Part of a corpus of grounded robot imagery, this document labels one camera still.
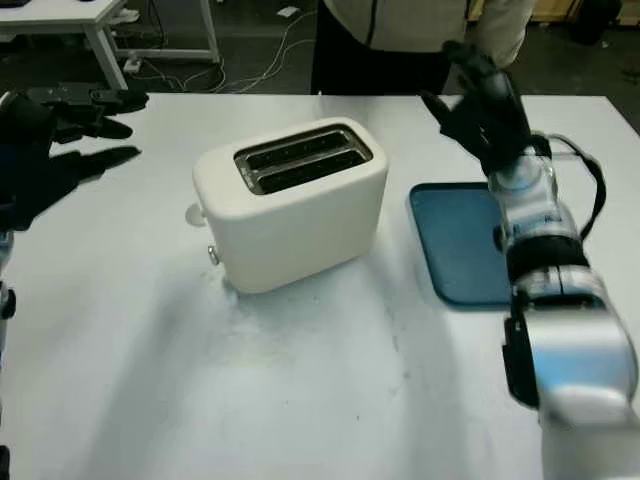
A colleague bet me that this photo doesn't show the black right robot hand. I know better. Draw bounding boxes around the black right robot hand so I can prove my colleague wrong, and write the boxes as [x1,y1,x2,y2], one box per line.
[419,40,534,177]

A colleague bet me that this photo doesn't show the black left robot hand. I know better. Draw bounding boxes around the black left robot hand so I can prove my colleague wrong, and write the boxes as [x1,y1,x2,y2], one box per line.
[0,82,150,232]

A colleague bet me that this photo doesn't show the person in white jacket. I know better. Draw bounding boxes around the person in white jacket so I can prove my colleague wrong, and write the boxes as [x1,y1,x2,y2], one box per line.
[309,0,537,96]

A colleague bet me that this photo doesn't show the cream white two-slot toaster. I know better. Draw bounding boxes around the cream white two-slot toaster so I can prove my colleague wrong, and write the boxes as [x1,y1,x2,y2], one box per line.
[192,116,389,295]

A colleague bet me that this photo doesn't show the blue plastic tray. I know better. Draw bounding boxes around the blue plastic tray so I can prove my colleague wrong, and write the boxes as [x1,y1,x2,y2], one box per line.
[408,181,517,308]

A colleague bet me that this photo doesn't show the wooden crate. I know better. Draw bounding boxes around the wooden crate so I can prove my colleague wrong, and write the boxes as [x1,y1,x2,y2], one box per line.
[529,0,640,27]

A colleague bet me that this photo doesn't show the black bag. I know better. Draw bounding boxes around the black bag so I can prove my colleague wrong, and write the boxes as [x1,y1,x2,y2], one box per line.
[566,0,622,44]

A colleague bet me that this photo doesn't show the white desk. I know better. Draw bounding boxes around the white desk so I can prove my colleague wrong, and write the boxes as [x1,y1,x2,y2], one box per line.
[0,0,222,92]

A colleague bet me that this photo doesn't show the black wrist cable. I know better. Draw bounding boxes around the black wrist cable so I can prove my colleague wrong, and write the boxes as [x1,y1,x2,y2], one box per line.
[547,132,609,242]

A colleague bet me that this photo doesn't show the white floor cable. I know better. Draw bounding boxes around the white floor cable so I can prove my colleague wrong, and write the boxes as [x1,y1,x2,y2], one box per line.
[143,8,322,94]

